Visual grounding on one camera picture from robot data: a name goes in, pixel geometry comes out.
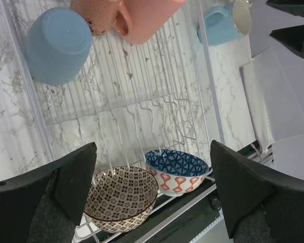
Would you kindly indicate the light blue ceramic mug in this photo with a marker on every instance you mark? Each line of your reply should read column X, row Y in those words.
column 227, row 23

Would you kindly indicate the brown patterned bowl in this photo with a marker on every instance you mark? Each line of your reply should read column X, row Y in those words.
column 121, row 198

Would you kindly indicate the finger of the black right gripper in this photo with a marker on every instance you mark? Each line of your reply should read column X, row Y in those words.
column 293, row 7
column 292, row 38

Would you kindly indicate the white wire dish rack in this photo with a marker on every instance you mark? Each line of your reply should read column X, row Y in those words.
column 128, row 99

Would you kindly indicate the light blue tumbler cup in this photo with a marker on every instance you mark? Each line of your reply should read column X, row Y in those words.
column 57, row 46

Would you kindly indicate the translucent plastic folder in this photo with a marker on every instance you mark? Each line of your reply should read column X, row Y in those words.
column 275, row 112

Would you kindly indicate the pink dotted mug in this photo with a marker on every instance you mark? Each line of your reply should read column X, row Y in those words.
column 103, row 15

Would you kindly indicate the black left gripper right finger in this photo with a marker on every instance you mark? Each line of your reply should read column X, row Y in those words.
column 259, row 204

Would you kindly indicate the blue and red patterned bowl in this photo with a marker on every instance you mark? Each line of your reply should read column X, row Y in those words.
column 176, row 172

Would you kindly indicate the pink tumbler cup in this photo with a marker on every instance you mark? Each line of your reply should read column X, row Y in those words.
column 148, row 16

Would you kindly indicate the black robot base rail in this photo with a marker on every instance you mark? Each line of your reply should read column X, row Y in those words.
column 177, row 219

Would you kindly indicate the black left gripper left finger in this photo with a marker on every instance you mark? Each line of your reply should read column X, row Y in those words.
column 46, row 204

